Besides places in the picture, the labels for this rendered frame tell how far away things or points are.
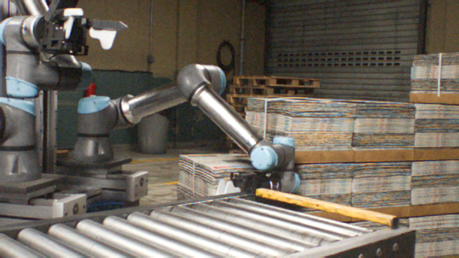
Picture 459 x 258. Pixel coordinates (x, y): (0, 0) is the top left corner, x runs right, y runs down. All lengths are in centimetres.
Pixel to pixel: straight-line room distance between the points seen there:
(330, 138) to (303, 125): 13
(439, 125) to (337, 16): 801
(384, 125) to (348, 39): 795
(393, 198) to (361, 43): 777
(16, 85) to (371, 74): 874
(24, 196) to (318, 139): 105
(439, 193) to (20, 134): 167
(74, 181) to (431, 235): 146
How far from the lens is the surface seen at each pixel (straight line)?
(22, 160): 169
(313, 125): 209
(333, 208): 143
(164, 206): 143
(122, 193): 208
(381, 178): 230
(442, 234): 257
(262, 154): 174
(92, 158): 211
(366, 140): 223
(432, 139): 244
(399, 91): 959
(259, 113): 225
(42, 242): 115
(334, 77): 1029
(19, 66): 140
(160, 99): 210
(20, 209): 168
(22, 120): 168
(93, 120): 211
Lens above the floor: 110
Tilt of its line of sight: 4 degrees down
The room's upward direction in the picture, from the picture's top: 2 degrees clockwise
